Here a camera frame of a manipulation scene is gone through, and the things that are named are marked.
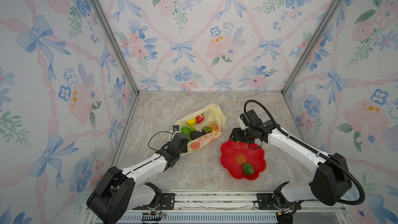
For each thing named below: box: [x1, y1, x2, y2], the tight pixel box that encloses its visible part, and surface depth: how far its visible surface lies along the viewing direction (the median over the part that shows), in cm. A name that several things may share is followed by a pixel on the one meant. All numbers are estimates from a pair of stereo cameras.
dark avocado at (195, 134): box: [189, 130, 205, 140], surface depth 94 cm
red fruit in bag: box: [195, 112, 205, 124], surface depth 102 cm
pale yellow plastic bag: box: [167, 103, 227, 153], surface depth 97 cm
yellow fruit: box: [186, 117, 197, 128], surface depth 100 cm
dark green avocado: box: [242, 162, 255, 176], surface depth 80 cm
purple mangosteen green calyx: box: [202, 126, 212, 135], surface depth 96 cm
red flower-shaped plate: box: [220, 140, 267, 181], surface depth 89 cm
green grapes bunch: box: [180, 125, 197, 138], surface depth 96 cm
